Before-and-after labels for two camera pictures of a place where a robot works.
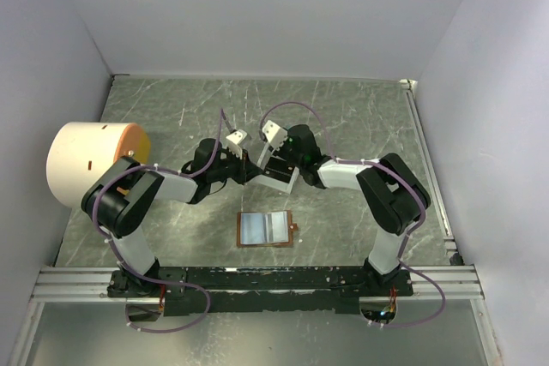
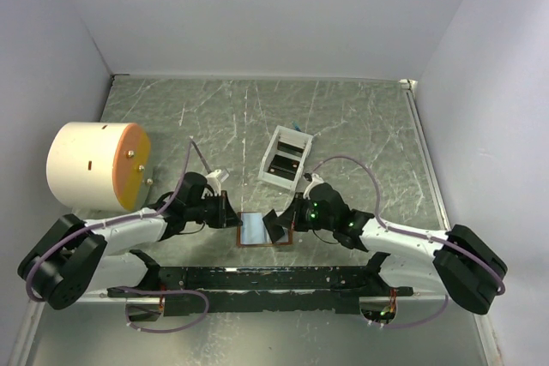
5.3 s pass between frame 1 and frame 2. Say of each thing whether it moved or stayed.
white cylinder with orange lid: stayed
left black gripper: moved
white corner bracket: stayed
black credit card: moved
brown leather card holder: stayed
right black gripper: moved
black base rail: stayed
